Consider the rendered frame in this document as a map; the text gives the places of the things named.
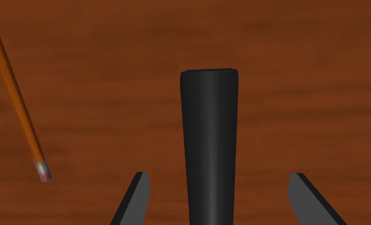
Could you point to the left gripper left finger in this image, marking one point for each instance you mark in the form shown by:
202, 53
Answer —
134, 203

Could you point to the black cylinder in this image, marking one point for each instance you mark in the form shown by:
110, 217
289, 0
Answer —
209, 147

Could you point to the brown wooden table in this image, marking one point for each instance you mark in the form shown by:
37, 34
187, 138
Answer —
297, 93

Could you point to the orange pencil with eraser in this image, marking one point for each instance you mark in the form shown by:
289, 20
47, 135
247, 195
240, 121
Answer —
15, 97

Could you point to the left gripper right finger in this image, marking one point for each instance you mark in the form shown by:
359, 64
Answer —
310, 206

